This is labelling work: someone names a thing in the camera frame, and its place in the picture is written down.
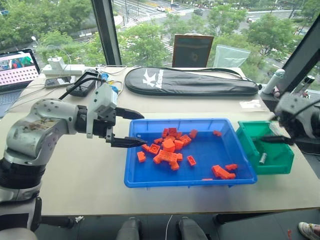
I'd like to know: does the black racket bag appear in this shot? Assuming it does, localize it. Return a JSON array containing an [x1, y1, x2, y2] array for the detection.
[[123, 66, 260, 97]]

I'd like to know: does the white charger plug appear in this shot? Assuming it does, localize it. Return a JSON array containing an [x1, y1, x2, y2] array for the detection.
[[47, 55, 67, 71]]

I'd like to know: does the large orange plastic plate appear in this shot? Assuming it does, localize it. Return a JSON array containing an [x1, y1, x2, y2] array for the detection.
[[152, 149, 184, 172]]

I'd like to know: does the black handheld controller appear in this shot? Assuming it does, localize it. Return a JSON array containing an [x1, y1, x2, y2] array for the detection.
[[65, 69, 100, 98]]

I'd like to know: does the large orange plastic cube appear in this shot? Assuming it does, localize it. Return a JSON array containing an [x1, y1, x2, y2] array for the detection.
[[162, 138, 176, 154]]

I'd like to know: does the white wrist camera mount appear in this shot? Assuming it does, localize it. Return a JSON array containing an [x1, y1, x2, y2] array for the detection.
[[86, 82, 119, 140], [274, 95, 306, 119]]

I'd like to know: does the blue plastic bin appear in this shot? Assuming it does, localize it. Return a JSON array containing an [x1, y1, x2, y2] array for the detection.
[[123, 117, 259, 189]]

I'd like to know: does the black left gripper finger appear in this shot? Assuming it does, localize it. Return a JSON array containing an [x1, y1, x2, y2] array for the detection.
[[110, 136, 149, 149], [115, 107, 146, 120]]

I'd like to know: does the brown framed board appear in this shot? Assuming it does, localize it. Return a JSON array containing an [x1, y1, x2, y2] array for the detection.
[[171, 33, 215, 69]]

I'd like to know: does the thin white cable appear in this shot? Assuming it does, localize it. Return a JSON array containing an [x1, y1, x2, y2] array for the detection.
[[165, 214, 174, 240]]

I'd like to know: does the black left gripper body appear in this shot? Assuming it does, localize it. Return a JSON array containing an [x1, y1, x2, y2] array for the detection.
[[93, 107, 118, 145]]

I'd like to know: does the small clear plastic bag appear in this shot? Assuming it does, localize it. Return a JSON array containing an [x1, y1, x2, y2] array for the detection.
[[238, 99, 269, 113]]

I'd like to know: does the white shoe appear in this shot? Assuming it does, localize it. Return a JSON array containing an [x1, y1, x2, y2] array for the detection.
[[297, 221, 320, 240]]

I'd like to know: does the white and blue cable bundle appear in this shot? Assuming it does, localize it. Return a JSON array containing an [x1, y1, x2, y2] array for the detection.
[[96, 64, 128, 96]]

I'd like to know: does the white tube bottle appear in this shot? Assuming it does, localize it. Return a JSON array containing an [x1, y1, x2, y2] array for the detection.
[[262, 68, 286, 96]]

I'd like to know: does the black side stand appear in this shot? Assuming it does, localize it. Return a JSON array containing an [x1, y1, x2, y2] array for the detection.
[[259, 89, 320, 156]]

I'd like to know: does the open laptop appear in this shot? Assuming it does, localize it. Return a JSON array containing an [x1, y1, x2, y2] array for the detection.
[[0, 48, 41, 119]]

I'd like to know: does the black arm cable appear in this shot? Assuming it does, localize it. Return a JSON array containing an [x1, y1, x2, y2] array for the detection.
[[58, 76, 106, 101], [289, 98, 320, 118]]

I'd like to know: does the green plastic bin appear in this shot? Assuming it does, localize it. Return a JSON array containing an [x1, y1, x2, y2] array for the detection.
[[235, 120, 296, 176]]

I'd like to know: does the dark slanted window frame beam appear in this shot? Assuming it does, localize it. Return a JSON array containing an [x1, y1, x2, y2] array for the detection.
[[279, 14, 320, 96]]

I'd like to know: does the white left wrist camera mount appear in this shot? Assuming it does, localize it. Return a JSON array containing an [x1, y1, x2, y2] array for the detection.
[[86, 82, 119, 140]]

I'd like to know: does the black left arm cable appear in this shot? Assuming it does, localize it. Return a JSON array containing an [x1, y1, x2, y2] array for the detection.
[[58, 76, 106, 101]]

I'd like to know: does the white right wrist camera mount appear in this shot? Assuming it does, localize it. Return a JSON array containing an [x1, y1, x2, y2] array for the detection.
[[274, 95, 306, 119]]

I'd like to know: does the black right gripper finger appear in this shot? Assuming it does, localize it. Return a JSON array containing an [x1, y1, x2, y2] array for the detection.
[[259, 135, 295, 146]]

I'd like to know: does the clear plastic sheet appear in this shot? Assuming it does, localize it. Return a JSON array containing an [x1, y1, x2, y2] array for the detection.
[[213, 44, 252, 69]]

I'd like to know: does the smartphone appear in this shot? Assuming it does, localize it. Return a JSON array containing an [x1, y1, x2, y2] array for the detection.
[[44, 75, 76, 89]]

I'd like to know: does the white power strip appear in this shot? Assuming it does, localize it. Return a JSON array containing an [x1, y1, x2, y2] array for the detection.
[[40, 63, 87, 77]]

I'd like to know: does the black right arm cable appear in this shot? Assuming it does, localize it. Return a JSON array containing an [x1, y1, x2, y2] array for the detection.
[[289, 98, 320, 118]]

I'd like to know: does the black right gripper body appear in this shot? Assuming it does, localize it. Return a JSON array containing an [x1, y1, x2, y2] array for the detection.
[[277, 112, 300, 141]]

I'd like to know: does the dark window frame post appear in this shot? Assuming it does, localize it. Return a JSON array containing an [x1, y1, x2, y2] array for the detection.
[[90, 0, 123, 67]]

